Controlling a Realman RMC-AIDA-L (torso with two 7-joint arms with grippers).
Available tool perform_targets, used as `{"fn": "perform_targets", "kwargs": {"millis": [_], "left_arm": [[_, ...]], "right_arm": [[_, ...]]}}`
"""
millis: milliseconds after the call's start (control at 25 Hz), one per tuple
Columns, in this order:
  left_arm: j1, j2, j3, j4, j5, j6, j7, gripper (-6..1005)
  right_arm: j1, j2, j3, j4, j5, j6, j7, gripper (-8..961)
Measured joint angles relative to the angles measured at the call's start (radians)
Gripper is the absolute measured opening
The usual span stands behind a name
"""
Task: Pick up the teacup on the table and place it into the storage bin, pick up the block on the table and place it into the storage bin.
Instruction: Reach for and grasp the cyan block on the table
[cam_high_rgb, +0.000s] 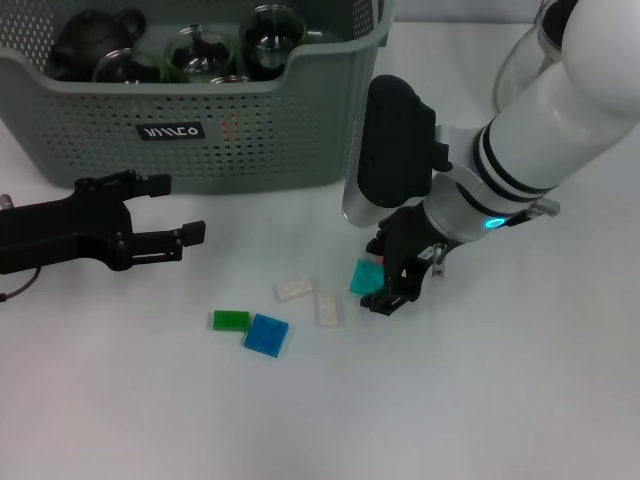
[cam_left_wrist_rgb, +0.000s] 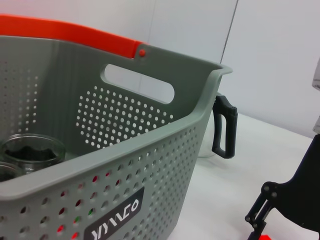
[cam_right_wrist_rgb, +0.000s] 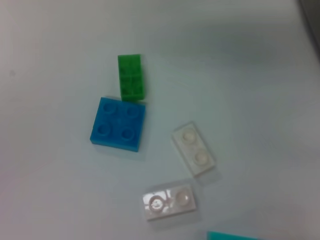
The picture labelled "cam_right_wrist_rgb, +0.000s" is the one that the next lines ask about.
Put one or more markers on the blue square plate brick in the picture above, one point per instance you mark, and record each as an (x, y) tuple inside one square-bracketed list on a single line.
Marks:
[(117, 125)]

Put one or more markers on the white two-stud brick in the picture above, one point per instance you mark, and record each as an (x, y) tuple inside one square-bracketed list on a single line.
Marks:
[(170, 202), (193, 150)]

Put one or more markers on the green brick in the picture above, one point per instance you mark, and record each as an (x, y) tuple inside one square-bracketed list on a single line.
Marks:
[(131, 77)]

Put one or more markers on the teal square plate brick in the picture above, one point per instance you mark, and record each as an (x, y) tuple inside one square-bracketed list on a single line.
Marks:
[(230, 236)]

